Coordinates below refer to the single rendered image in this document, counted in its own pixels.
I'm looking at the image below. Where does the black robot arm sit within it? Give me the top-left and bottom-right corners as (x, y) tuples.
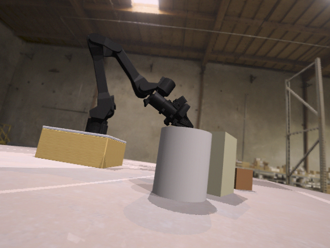
(85, 33), (176, 135)

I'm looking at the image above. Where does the grey cylinder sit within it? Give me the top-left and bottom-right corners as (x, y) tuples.
(152, 126), (212, 202)

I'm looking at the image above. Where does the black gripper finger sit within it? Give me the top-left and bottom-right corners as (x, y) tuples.
(177, 114), (193, 128)
(171, 119), (186, 127)

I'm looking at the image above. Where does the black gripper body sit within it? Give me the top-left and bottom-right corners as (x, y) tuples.
(158, 100), (190, 126)

